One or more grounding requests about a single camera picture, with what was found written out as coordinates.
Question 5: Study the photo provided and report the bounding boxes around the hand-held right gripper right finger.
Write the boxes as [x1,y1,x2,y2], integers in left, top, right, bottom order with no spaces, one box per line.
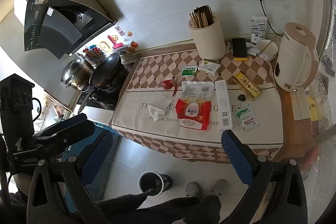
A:
[221,130,308,224]

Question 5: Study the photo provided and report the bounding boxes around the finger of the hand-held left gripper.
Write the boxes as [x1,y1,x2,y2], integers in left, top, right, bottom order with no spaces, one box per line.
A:
[33,113,88,138]
[34,121,95,159]

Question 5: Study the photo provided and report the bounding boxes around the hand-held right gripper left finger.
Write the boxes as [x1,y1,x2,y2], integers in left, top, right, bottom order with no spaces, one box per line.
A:
[26,131,114,224]

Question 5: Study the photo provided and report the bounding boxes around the white trash bin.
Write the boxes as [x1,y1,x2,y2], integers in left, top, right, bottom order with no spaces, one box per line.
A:
[139,172,173,197]

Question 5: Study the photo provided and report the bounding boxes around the white green medicine box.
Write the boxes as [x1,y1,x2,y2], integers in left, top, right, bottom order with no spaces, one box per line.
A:
[197,60,222,77]

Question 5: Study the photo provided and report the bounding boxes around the blue base cabinet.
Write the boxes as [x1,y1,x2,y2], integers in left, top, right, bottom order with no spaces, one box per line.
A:
[63,120,123,191]

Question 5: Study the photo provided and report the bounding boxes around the grey fluffy slipper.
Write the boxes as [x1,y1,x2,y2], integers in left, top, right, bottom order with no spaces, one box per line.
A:
[210,179,228,196]
[185,181,201,198]

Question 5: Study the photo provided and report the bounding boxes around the black glass cooktop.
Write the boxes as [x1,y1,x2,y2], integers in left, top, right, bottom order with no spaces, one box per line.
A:
[78,64,131,111]

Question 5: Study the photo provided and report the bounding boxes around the green white sachet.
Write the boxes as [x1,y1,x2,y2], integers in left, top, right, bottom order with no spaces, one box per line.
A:
[235,106,260,131]

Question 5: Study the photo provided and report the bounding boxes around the steel pot with lid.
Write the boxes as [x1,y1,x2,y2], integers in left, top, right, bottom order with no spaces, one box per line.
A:
[61,56,95,91]

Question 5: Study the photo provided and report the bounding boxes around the long white box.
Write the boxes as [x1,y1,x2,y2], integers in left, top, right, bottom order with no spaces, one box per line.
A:
[214,80,234,131]

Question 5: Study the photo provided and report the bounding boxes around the black wok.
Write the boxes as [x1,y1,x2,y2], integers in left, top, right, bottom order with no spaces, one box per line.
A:
[77,52,123,114]

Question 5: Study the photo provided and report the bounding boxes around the checkered tablecloth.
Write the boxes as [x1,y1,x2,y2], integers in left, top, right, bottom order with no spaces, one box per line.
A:
[109,49,284,165]

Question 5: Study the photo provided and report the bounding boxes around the red white plastic bag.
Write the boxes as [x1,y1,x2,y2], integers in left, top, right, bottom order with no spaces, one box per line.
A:
[175,80,215,131]

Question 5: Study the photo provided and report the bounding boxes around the long yellow box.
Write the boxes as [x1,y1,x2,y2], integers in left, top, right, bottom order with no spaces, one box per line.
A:
[232,70,262,101]

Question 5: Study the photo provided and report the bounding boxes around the white crumpled tissue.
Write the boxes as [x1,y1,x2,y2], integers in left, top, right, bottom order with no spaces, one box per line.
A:
[147,94,172,122]

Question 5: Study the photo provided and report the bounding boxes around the printed paper sheet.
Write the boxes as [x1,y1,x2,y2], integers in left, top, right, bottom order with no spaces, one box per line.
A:
[288,94,313,123]

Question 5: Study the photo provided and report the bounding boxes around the person's dark trousers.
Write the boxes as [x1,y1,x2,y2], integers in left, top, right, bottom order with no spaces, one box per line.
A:
[96,189,221,224]

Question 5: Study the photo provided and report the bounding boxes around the black range hood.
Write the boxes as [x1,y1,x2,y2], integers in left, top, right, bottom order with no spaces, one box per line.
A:
[24,0,118,60]

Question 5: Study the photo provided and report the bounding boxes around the white lace cloth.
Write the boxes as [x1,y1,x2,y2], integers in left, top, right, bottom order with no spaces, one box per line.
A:
[314,73,336,133]

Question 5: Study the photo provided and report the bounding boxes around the white paper card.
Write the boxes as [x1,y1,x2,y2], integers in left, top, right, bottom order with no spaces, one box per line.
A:
[245,42,258,57]

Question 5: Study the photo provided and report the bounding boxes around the black smartphone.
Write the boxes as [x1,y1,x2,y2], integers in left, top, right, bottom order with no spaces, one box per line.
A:
[232,38,249,62]

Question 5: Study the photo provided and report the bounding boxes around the white bowl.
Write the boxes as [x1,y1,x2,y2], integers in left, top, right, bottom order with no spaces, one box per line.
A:
[256,39,278,61]

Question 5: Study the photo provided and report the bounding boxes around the cream electric kettle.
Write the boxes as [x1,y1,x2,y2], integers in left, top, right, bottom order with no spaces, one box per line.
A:
[274,22,319,92]

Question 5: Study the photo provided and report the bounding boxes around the cream chopstick holder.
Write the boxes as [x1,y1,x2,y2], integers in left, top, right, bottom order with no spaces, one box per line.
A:
[188,14,226,61]

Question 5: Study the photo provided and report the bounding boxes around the white printed packet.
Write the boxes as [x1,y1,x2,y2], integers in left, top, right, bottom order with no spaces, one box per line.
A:
[249,17,268,44]

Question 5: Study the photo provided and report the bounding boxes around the bunch of chopsticks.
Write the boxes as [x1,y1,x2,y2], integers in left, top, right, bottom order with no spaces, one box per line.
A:
[189,5,215,29]

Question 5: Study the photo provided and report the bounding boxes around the colourful wall stickers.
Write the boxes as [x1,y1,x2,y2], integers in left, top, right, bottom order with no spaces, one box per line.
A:
[81,26,138,60]

